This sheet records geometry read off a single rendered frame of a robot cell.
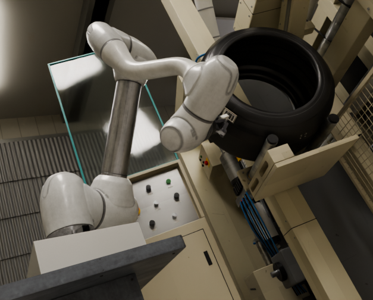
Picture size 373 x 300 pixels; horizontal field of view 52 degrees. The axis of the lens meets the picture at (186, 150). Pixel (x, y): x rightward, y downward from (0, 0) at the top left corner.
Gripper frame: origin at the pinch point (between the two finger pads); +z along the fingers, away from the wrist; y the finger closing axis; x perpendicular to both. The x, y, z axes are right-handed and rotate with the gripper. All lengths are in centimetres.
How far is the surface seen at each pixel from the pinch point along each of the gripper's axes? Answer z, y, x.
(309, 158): 17.0, 32.8, 1.5
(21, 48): 180, -271, -117
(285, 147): 12.9, 23.5, 0.7
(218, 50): 28.8, -23.8, 15.5
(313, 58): 46, 10, 31
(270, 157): 8.2, 21.3, -4.3
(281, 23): 77, -17, 36
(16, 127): 221, -280, -234
